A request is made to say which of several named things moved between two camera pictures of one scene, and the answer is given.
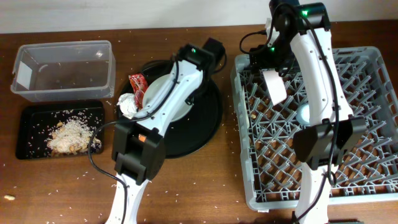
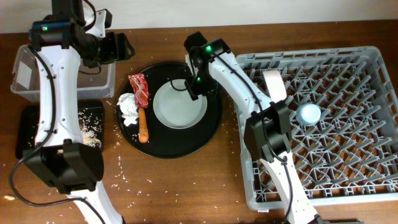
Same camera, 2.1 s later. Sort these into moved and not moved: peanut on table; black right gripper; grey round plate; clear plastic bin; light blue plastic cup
Moved: black right gripper; grey round plate
Not moved: peanut on table; clear plastic bin; light blue plastic cup
